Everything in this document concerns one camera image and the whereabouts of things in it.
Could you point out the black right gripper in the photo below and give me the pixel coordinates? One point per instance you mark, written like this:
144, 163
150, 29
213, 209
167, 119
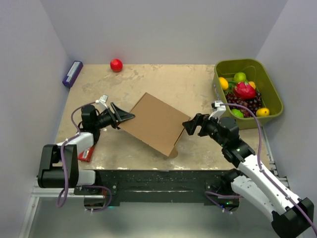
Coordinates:
190, 126

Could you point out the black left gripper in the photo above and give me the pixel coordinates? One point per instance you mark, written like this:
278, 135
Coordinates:
119, 115

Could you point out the brown cardboard box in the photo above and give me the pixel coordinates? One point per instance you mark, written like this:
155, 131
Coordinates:
157, 124

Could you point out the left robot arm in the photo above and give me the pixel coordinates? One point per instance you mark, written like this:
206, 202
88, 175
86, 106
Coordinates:
59, 162

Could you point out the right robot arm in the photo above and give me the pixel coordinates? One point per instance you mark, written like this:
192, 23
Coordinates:
288, 213

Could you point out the red rectangular box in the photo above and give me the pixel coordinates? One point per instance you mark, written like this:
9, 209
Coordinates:
86, 155

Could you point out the purple rectangular box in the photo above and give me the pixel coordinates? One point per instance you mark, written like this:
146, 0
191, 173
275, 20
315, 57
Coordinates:
72, 74

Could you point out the green fruit lower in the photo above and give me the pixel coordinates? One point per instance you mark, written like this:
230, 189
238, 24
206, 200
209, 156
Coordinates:
237, 113

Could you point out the yellow lemon upper left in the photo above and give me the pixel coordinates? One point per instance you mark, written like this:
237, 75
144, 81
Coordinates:
224, 83

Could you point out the red apple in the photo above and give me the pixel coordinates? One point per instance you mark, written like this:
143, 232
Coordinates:
116, 65

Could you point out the purple grape bunch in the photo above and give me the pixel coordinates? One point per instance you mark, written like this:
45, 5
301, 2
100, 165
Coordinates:
252, 104

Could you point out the green lime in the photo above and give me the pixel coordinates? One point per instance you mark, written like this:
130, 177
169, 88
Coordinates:
240, 77

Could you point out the orange fruit behind dragonfruit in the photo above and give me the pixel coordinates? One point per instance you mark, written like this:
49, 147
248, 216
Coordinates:
252, 84

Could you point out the yellow mango lower right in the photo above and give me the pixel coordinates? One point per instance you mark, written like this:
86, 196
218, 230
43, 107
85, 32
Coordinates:
262, 112

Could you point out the green plastic bin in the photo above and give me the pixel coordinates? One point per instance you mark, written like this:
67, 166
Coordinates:
255, 72

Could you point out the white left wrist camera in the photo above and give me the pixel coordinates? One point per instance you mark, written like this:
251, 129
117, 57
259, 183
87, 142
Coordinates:
102, 102

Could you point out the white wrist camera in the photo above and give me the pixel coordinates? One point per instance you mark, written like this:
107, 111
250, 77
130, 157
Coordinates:
218, 109
102, 102

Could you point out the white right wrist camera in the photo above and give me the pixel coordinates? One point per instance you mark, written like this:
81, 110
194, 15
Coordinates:
218, 109

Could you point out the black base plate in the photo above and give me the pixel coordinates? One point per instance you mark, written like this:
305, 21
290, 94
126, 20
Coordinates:
156, 186

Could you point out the aluminium rail frame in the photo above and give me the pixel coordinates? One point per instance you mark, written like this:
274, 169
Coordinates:
62, 193

